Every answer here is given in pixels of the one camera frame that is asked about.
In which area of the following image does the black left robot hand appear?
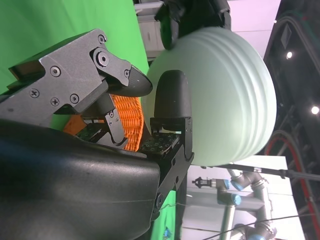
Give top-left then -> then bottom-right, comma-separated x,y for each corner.
154,0 -> 232,50

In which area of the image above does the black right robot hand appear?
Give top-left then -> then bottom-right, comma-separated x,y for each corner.
0,28 -> 195,240

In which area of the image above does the grey round bowl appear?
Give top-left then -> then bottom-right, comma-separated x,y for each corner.
140,27 -> 278,167

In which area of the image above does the orange wicker basket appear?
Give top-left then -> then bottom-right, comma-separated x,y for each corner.
62,94 -> 145,152

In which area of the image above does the grey drawer cabinet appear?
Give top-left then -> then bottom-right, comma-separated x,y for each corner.
133,0 -> 167,59

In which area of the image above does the green tablecloth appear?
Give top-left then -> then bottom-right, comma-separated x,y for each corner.
0,0 -> 185,240

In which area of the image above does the thin black rod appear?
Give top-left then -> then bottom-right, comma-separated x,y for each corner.
224,163 -> 320,181

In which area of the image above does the red floor cable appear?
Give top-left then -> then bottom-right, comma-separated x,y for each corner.
264,131 -> 317,218

